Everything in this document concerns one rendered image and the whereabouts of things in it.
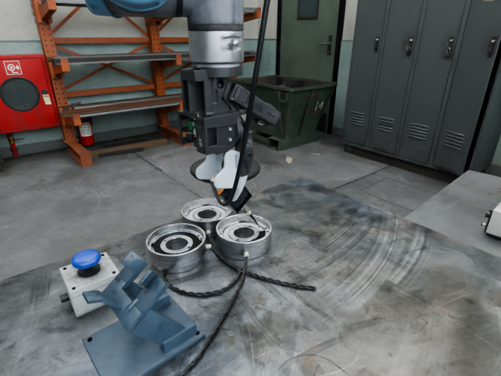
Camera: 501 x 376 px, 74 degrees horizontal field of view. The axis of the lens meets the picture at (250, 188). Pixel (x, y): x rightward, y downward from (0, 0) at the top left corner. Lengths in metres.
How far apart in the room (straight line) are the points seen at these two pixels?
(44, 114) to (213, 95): 3.64
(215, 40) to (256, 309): 0.38
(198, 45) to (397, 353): 0.47
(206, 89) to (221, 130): 0.06
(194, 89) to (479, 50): 2.76
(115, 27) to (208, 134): 3.99
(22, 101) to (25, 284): 3.44
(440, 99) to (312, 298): 2.82
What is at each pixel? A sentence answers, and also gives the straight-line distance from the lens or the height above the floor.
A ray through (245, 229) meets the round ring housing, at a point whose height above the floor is 0.82.
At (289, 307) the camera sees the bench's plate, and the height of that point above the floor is 0.80.
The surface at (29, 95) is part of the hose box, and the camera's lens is 4.04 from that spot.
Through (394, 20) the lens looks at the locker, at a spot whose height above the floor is 1.29.
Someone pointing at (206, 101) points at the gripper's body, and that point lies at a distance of 0.48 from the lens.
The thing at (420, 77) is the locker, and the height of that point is 0.85.
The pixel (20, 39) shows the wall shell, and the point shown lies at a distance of 4.23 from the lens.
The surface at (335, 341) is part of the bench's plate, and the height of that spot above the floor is 0.80.
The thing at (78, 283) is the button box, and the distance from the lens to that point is 0.56.
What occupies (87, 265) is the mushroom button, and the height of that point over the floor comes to 0.87.
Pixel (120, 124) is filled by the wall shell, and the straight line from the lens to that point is 4.50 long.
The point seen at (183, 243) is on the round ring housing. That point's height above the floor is 0.82.
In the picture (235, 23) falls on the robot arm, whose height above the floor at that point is 1.18.
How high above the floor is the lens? 1.17
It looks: 25 degrees down
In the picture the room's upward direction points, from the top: straight up
